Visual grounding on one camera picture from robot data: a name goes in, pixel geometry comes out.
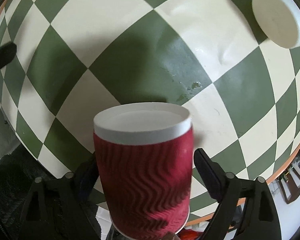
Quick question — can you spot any green checkered tablecloth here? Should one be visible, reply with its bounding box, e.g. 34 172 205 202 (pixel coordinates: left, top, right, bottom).
0 0 300 230

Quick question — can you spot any red ripple paper cup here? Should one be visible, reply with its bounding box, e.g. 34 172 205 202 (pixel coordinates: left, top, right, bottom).
93 102 194 239

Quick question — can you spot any white paper cup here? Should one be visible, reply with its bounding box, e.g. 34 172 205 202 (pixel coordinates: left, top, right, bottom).
251 0 300 49

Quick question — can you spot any dark wooden table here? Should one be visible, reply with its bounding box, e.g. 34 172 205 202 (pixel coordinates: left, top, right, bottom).
277 166 300 204

